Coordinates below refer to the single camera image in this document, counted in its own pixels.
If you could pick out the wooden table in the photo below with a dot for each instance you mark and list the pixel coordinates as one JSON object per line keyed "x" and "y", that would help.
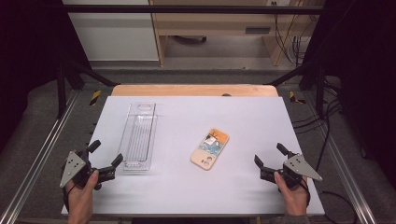
{"x": 186, "y": 90}

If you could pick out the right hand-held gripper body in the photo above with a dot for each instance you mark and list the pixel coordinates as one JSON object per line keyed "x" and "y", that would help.
{"x": 297, "y": 168}

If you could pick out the person's left hand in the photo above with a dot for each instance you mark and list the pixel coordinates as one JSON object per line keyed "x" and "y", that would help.
{"x": 80, "y": 199}

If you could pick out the clear plastic packaging tray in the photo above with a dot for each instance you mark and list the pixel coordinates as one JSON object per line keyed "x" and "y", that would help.
{"x": 138, "y": 137}

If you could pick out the black curtain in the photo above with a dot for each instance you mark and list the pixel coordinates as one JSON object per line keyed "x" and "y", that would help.
{"x": 364, "y": 62}
{"x": 28, "y": 46}

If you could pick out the black horizontal frame bar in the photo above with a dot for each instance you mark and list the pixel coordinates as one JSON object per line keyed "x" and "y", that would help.
{"x": 193, "y": 9}

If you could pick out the grey desk label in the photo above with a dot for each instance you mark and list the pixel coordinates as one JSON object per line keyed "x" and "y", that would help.
{"x": 257, "y": 30}

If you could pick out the yellow black hazard tape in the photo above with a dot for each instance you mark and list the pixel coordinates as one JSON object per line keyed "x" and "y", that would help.
{"x": 294, "y": 98}
{"x": 95, "y": 97}

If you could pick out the light wooden desk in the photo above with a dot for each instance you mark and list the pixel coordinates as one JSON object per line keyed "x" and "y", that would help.
{"x": 214, "y": 21}

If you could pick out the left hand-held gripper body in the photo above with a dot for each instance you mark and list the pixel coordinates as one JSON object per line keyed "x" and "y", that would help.
{"x": 80, "y": 169}

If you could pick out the aluminium floor rail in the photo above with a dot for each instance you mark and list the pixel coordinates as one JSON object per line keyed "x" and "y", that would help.
{"x": 345, "y": 174}
{"x": 40, "y": 155}

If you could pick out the white cabinet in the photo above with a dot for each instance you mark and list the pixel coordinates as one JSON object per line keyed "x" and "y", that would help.
{"x": 118, "y": 34}

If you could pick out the person's right hand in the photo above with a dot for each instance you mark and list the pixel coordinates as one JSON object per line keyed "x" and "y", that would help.
{"x": 295, "y": 199}

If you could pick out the black metal stand leg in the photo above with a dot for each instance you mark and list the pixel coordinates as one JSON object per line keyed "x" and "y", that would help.
{"x": 319, "y": 90}
{"x": 62, "y": 93}

